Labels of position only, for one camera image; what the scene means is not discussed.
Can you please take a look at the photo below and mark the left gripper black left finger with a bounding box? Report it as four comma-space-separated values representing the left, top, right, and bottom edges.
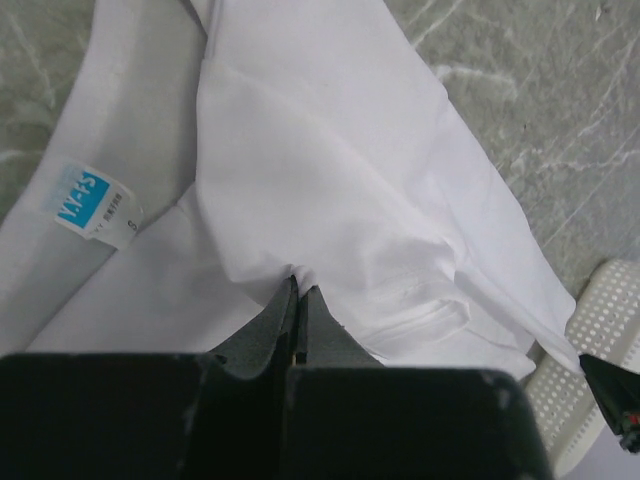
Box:
1, 278, 298, 479

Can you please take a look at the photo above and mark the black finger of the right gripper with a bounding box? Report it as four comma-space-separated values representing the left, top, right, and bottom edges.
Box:
579, 354, 640, 450

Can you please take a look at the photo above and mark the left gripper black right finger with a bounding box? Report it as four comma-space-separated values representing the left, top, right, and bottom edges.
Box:
292, 287, 553, 479

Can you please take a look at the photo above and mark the white t shirt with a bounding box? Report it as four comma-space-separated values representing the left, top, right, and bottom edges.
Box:
1, 1, 579, 378

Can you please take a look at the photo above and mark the white perforated plastic basket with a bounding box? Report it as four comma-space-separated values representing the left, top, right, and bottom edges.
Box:
526, 260, 639, 477

